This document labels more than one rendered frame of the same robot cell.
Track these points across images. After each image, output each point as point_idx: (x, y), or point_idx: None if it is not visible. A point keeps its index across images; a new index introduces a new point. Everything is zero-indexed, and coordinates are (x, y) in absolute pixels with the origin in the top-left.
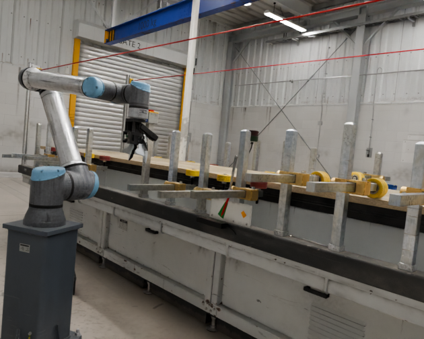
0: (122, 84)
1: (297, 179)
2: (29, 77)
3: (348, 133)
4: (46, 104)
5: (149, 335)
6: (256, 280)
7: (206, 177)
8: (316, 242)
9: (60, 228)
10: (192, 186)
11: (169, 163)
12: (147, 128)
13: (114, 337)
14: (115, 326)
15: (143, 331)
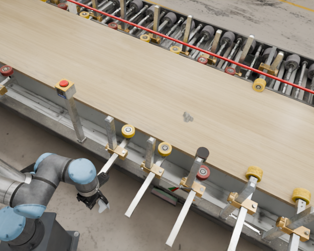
0: (53, 167)
1: (248, 211)
2: None
3: (311, 218)
4: None
5: (117, 208)
6: None
7: (152, 161)
8: (250, 226)
9: (47, 240)
10: (129, 140)
11: (107, 138)
12: (99, 185)
13: (98, 222)
14: (93, 208)
15: (112, 205)
